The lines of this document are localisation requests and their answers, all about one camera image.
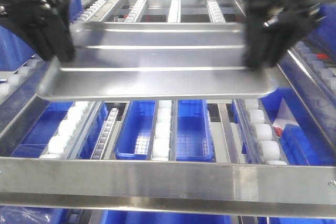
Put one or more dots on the left steel divider rail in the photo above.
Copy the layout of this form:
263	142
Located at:
22	107

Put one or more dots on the blue bin below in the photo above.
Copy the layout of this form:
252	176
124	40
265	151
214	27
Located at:
286	121
44	127
193	143

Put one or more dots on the blue bin below right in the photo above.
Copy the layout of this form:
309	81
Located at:
286	121

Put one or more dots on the steel front shelf rail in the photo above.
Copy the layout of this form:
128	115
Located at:
189	187

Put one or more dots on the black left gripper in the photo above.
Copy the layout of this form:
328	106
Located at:
43	25

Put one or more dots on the far left roller track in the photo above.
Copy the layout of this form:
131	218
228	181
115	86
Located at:
15	77

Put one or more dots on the white roller track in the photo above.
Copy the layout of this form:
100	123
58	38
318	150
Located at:
163	126
88	82
262	134

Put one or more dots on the far right roller track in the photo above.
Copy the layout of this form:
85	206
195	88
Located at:
316	65

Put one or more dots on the blue bin bottom centre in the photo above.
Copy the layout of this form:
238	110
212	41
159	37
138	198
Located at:
141	217

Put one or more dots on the large blue bin left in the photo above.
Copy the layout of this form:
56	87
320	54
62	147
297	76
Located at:
14	51

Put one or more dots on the right white roller track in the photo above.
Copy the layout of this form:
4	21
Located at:
262	134

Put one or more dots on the blue bin below middle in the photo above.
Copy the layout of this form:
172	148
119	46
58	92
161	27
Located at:
193	143

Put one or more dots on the silver ribbed metal tray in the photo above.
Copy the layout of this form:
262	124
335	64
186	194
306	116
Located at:
152	61

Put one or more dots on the lower level roller track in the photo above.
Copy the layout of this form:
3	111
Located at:
105	134

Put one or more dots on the middle white roller track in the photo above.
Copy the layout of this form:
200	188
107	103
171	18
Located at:
163	126

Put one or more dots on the right steel divider rail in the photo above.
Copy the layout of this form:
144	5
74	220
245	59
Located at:
310	101

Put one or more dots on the blue bin below left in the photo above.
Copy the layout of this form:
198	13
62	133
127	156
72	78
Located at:
44	127

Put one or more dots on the large blue bin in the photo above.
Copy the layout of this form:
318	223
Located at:
323	36
14	51

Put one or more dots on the steel divider rail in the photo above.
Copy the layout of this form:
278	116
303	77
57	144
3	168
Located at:
310	101
22	107

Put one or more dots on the lower steel support bar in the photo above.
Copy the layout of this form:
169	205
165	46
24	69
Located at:
228	136

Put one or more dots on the left white roller track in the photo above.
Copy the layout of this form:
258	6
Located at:
88	82

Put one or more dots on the large blue bin right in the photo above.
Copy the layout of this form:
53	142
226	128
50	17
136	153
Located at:
323	36

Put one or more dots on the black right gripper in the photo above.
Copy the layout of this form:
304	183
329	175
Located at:
273	26

